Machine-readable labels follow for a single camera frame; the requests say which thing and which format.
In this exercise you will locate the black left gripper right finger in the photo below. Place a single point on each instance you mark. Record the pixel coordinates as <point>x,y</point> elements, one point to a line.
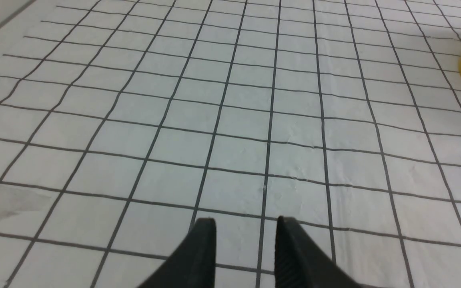
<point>300,263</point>

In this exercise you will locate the white checkered tablecloth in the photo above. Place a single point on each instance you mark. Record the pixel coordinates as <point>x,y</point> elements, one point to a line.
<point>124,121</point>

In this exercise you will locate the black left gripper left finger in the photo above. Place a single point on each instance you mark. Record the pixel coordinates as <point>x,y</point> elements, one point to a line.
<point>193,262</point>

